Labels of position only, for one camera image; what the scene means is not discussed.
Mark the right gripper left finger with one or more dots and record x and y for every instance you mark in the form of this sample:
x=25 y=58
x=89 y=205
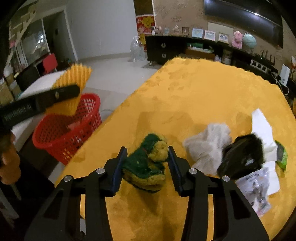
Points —
x=77 y=208

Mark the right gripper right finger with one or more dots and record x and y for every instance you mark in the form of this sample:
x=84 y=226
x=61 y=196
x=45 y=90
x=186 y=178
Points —
x=234 y=218

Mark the clear cartoon plastic packet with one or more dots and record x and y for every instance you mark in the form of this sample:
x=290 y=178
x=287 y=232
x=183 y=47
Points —
x=254 y=187

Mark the black plastic bag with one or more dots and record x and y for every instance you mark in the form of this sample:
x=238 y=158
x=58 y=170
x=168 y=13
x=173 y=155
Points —
x=242 y=157

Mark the white mesh cloth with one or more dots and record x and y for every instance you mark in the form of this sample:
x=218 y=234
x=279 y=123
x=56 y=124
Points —
x=206 y=148

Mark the yellow foam fruit net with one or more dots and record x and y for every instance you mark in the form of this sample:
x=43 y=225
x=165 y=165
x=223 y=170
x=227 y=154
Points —
x=68 y=89

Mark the green pea snack packet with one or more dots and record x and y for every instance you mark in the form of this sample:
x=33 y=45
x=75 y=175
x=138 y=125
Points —
x=282 y=156

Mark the white paper tissue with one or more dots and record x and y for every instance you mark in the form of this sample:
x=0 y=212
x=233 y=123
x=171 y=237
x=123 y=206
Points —
x=263 y=130

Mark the stacked cardboard boxes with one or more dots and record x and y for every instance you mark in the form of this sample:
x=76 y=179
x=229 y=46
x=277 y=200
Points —
x=9 y=90

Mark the white cushioned sofa bench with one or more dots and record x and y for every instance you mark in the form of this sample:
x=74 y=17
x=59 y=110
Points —
x=23 y=130

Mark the red plastic mesh basket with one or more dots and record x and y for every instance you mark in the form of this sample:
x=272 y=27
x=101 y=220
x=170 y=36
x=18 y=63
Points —
x=62 y=136

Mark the red chair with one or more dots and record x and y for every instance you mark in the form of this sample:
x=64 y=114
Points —
x=49 y=63

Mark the clear large water bottle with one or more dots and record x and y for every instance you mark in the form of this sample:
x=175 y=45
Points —
x=137 y=50

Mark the white router box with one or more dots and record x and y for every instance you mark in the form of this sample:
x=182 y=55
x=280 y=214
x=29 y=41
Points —
x=284 y=75

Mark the black tv cabinet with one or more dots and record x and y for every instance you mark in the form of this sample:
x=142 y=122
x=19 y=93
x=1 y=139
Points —
x=161 y=49

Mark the pink plush toy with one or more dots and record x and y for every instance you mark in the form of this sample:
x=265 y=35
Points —
x=237 y=40

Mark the light blue globe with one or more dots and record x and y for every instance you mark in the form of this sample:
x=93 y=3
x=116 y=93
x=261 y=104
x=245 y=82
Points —
x=249 y=42

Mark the black curved television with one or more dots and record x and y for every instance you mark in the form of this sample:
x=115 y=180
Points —
x=260 y=17

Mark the red festive wall poster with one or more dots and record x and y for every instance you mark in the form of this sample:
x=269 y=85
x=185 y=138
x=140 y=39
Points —
x=144 y=26

